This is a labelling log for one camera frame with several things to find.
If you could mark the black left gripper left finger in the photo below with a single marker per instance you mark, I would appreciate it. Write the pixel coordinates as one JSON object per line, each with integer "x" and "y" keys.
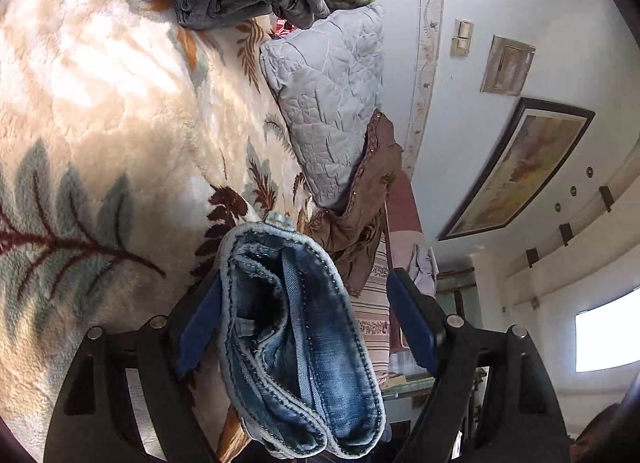
{"x": 124, "y": 398}

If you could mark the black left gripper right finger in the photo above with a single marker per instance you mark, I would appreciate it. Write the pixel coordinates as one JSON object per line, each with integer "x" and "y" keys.
{"x": 492, "y": 399}

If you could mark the light blue denim jeans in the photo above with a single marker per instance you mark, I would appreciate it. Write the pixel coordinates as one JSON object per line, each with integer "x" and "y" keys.
{"x": 293, "y": 360}

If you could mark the pink striped floral bedsheet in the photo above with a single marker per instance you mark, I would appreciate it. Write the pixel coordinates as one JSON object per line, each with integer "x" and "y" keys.
{"x": 402, "y": 245}

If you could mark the brown satin garment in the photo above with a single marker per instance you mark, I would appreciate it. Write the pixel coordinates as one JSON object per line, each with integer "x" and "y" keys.
{"x": 352, "y": 236}

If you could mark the cream fern-print fleece blanket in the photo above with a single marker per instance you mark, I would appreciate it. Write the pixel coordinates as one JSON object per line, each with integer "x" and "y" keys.
{"x": 129, "y": 144}

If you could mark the framed landscape painting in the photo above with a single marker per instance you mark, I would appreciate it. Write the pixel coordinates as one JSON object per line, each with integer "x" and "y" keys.
{"x": 538, "y": 139}

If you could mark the grey quilted pillow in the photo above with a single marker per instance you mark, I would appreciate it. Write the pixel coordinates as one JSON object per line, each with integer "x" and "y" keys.
{"x": 328, "y": 81}

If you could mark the small framed wall picture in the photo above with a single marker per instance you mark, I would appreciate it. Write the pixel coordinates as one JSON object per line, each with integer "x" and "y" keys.
{"x": 507, "y": 66}

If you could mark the beige wall switch plate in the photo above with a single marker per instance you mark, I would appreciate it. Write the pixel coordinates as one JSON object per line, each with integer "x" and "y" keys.
{"x": 461, "y": 41}

